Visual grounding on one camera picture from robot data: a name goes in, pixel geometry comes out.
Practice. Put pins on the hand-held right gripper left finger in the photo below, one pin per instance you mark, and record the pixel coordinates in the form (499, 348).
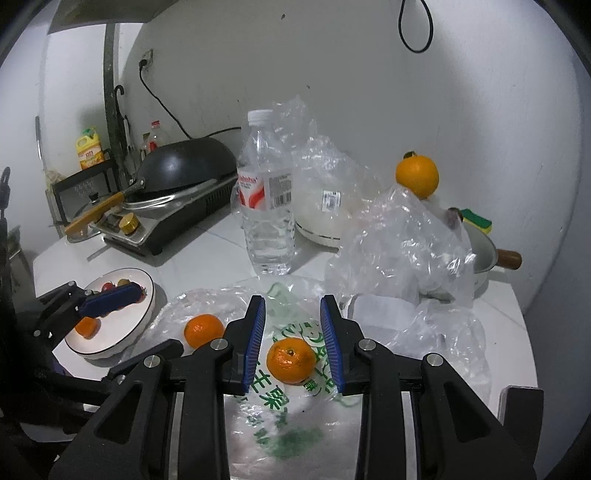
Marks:
(255, 344)

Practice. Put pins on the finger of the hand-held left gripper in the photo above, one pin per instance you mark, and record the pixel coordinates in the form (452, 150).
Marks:
(111, 300)
(152, 353)

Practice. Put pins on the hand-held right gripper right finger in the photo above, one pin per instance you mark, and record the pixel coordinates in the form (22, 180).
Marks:
(331, 344)

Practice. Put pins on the white plate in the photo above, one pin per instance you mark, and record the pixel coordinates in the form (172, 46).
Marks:
(124, 332)

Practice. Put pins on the small mandarin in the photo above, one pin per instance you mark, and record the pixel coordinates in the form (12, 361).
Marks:
(87, 326)
(202, 330)

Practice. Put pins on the mandarin with green stem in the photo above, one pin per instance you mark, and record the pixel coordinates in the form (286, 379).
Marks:
(291, 360)

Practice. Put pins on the green printed plastic bag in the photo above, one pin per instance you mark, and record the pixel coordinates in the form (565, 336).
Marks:
(295, 415)

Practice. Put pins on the steel tabletop stove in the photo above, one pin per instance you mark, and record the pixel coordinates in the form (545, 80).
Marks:
(184, 217)

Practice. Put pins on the white bowl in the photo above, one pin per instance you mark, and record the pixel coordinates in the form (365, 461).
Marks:
(318, 233)

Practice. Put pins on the clear water bottle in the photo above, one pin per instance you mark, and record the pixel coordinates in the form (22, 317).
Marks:
(265, 221)

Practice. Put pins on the clear plastic bag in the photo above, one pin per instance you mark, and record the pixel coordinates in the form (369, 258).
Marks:
(401, 240)
(323, 184)

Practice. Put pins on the black metal rack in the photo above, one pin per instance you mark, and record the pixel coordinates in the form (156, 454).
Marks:
(83, 177)

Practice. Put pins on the beige cloth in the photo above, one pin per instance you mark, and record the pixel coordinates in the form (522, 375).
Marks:
(53, 177)

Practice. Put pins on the yellow oil bottle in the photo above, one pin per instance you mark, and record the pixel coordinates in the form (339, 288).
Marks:
(90, 152)

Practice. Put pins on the black wok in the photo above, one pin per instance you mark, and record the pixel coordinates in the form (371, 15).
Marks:
(184, 164)

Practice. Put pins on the black umbrella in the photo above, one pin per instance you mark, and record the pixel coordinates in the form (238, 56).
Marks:
(124, 138)

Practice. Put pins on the red cap bottle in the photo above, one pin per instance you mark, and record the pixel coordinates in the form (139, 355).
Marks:
(157, 138)

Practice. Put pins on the hanging metal utensil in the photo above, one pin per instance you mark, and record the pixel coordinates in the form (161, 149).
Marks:
(39, 138)

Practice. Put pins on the large orange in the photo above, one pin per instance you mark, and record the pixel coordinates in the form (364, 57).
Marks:
(417, 175)

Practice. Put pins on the yellow green sponge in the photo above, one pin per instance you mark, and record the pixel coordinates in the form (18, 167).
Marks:
(478, 221)

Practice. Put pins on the grey vertical pipe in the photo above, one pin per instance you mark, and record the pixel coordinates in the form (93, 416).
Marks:
(110, 83)

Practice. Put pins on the steel range hood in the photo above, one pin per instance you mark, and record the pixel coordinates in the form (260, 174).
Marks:
(92, 16)

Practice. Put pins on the white wall socket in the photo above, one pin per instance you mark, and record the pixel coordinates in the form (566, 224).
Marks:
(146, 57)

